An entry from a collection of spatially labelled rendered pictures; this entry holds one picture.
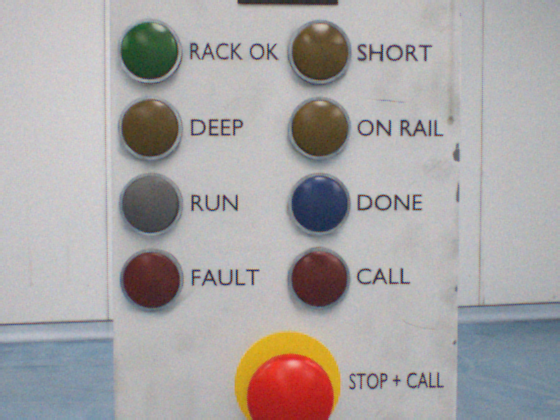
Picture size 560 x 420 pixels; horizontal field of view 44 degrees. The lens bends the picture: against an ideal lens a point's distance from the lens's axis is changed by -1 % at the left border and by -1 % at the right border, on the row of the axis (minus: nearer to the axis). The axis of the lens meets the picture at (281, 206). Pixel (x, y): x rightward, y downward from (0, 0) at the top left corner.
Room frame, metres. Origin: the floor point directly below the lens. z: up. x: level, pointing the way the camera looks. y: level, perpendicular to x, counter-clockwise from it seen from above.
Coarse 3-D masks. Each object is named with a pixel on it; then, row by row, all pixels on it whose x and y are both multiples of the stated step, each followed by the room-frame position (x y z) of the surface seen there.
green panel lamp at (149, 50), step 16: (128, 32) 0.32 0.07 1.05; (144, 32) 0.32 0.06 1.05; (160, 32) 0.32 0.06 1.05; (128, 48) 0.32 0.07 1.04; (144, 48) 0.32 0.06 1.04; (160, 48) 0.32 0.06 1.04; (176, 48) 0.32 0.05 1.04; (128, 64) 0.32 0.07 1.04; (144, 64) 0.32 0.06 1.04; (160, 64) 0.32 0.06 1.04
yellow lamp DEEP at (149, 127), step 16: (128, 112) 0.32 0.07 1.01; (144, 112) 0.32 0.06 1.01; (160, 112) 0.32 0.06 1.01; (128, 128) 0.32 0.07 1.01; (144, 128) 0.32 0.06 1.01; (160, 128) 0.32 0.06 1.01; (176, 128) 0.32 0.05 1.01; (128, 144) 0.32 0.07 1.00; (144, 144) 0.32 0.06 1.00; (160, 144) 0.32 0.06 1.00
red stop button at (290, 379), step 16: (272, 368) 0.30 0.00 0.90; (288, 368) 0.30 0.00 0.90; (304, 368) 0.30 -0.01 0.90; (320, 368) 0.31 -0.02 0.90; (256, 384) 0.30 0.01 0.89; (272, 384) 0.30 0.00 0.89; (288, 384) 0.30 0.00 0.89; (304, 384) 0.30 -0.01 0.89; (320, 384) 0.30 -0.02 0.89; (256, 400) 0.30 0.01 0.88; (272, 400) 0.30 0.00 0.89; (288, 400) 0.30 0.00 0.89; (304, 400) 0.30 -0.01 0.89; (320, 400) 0.30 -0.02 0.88; (256, 416) 0.30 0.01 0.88; (272, 416) 0.30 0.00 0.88; (288, 416) 0.30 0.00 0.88; (304, 416) 0.30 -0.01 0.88; (320, 416) 0.30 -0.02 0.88
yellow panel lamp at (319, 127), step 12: (300, 108) 0.33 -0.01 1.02; (312, 108) 0.32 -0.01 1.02; (324, 108) 0.32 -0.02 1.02; (336, 108) 0.33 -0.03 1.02; (300, 120) 0.32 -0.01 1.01; (312, 120) 0.32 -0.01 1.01; (324, 120) 0.32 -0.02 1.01; (336, 120) 0.32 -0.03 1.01; (300, 132) 0.32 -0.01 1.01; (312, 132) 0.32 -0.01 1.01; (324, 132) 0.32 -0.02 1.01; (336, 132) 0.33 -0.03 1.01; (300, 144) 0.33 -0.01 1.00; (312, 144) 0.32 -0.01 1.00; (324, 144) 0.32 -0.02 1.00; (336, 144) 0.33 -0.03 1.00
